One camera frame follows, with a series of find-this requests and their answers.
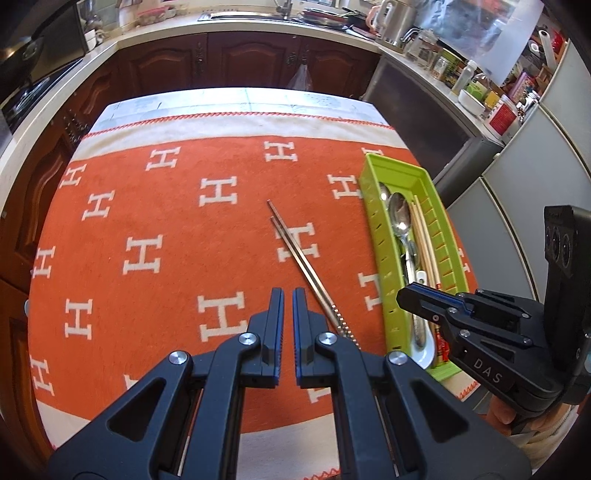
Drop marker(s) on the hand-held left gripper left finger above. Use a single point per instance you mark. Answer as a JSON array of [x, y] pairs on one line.
[[277, 341]]

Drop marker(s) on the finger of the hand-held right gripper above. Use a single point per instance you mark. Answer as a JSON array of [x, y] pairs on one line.
[[429, 314], [429, 295]]

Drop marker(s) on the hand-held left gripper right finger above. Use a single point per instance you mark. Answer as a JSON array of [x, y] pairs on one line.
[[300, 341]]

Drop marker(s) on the steel spoon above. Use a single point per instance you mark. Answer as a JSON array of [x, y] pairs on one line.
[[411, 258], [385, 194], [399, 212]]

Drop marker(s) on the white ceramic spoon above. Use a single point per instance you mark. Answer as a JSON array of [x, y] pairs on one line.
[[422, 357]]

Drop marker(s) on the steel chopstick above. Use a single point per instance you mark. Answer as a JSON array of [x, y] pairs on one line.
[[300, 251], [308, 277]]

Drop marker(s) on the green plastic tray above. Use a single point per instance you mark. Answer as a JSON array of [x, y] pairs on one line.
[[401, 168]]

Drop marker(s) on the person's right forearm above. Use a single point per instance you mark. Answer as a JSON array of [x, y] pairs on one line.
[[549, 443]]

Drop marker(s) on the person's right hand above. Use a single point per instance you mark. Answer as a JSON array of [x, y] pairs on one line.
[[505, 415]]

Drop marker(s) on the grey refrigerator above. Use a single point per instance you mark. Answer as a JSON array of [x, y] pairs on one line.
[[508, 203]]

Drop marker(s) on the orange patterned blanket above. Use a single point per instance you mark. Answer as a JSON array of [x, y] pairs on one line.
[[184, 258]]

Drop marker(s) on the red canister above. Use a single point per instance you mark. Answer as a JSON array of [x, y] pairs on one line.
[[501, 117]]

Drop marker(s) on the white bowl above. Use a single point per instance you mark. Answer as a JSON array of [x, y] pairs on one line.
[[472, 102]]

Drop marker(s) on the white plastic bottle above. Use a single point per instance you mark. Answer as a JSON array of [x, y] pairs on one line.
[[466, 76]]

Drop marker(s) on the green box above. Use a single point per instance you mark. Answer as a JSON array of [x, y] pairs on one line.
[[445, 64]]

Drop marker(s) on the glass pitcher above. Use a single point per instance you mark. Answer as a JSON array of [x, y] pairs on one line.
[[422, 50]]

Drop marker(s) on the light blue table cover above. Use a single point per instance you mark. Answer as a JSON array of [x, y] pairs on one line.
[[207, 104]]

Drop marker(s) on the hanging plastic bag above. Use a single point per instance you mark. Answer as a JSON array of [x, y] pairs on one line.
[[302, 81]]

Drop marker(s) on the clear plastic sheet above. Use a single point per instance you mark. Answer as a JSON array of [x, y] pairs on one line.
[[498, 37]]

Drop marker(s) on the steel electric kettle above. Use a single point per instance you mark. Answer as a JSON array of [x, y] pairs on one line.
[[397, 23]]

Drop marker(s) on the paper towel roll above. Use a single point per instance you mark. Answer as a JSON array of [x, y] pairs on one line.
[[549, 46]]

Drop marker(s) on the stack of dishes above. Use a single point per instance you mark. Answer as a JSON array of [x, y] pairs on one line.
[[323, 18]]

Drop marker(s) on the steel faucet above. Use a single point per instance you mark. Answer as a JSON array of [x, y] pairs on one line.
[[284, 8]]

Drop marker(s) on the steel sink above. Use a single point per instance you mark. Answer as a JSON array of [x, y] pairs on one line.
[[240, 17]]

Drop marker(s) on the gas stove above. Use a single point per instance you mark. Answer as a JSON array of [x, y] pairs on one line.
[[27, 99]]

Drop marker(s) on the black wok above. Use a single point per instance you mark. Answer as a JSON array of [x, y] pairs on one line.
[[21, 53]]

